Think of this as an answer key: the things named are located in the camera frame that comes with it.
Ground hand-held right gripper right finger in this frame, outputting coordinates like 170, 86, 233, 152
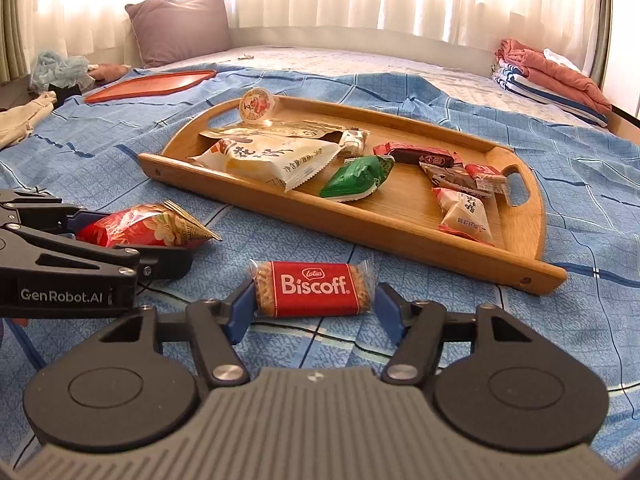
375, 282, 538, 385

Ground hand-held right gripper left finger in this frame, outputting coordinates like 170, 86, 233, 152
97, 279, 256, 387

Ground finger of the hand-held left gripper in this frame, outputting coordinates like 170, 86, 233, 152
0, 227, 193, 281
0, 190, 108, 235

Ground red gold snack packet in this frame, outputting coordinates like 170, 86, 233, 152
76, 200, 223, 250

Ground red biscuit packet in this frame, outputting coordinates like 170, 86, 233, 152
249, 260, 375, 318

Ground wooden tray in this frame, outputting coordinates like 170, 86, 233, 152
138, 94, 567, 295

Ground white red candy packet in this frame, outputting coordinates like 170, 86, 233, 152
432, 187, 496, 247

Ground green snack packet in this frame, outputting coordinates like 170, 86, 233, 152
319, 155, 395, 202

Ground brown candy packet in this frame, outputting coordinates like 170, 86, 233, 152
420, 162, 493, 198

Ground white pastry packet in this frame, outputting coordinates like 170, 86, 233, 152
189, 137, 343, 193

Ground long red bar packet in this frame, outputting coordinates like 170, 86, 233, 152
372, 142, 466, 167

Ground small red candy packet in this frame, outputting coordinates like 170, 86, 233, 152
464, 162, 507, 194

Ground pink jelly cup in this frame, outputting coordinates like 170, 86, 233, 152
239, 87, 278, 123

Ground beige cloth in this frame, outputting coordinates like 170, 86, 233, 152
0, 91, 57, 150

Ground pink soft item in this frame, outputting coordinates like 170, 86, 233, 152
87, 63, 132, 83

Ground red plastic tray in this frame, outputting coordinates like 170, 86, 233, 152
84, 70, 217, 106

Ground light blue cloth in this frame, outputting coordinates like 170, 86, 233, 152
31, 51, 91, 92

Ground olive green curtain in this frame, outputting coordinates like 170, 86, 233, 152
0, 0, 33, 86

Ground blue plaid blanket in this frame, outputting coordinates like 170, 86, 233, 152
0, 67, 640, 463

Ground purple pillow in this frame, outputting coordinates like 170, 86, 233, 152
125, 0, 232, 68

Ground white patterned mattress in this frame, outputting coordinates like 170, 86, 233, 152
150, 45, 608, 131

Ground blue striped folded towel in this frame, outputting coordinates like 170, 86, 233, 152
491, 60, 608, 128

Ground pink folded clothes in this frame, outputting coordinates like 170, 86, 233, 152
496, 38, 612, 115

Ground white folded cloth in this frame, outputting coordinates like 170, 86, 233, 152
542, 48, 583, 73

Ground wooden bed frame edge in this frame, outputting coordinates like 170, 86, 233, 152
607, 105, 640, 145

